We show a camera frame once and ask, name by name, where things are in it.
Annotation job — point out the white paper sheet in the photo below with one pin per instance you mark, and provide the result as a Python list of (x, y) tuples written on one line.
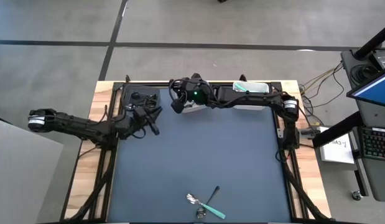
[(335, 152)]

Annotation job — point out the grey flat panel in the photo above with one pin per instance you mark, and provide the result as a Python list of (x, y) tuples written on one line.
[(24, 174)]

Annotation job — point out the backlit keyboard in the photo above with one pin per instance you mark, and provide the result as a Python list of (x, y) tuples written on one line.
[(377, 143)]

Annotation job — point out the grey plastic bin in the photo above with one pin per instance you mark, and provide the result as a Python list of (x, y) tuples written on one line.
[(127, 90)]

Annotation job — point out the white plastic bin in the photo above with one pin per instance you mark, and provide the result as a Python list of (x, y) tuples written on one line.
[(257, 87), (195, 109)]

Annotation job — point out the cart caster wheel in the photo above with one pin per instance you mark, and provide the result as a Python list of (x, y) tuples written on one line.
[(356, 195)]

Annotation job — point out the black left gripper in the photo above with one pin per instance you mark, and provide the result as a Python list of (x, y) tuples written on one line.
[(137, 119)]

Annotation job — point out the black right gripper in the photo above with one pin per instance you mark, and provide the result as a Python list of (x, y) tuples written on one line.
[(214, 96)]

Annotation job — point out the black power adapter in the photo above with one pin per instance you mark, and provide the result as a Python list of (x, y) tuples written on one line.
[(382, 59)]

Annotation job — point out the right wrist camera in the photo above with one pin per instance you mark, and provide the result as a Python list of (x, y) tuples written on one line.
[(195, 93)]

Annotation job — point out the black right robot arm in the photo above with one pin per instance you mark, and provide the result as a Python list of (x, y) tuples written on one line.
[(257, 96)]

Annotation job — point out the black slanted pole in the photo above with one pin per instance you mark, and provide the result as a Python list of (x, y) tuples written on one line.
[(374, 40)]

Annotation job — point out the grey usb hub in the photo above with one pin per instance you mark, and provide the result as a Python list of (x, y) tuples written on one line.
[(308, 133)]

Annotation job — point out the blue table mat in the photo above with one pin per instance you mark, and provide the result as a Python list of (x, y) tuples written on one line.
[(192, 155)]

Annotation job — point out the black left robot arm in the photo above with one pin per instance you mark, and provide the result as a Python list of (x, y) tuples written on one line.
[(80, 127)]

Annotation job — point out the grey equipment cart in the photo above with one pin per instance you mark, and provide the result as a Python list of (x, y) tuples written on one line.
[(371, 115)]

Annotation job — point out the grey metal bracket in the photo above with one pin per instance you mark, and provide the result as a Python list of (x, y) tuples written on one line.
[(280, 132)]

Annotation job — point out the black monitor support bar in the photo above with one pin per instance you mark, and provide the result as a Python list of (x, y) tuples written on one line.
[(335, 130)]

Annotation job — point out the computer monitor blue screen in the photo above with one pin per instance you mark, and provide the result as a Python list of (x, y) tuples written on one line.
[(375, 90)]

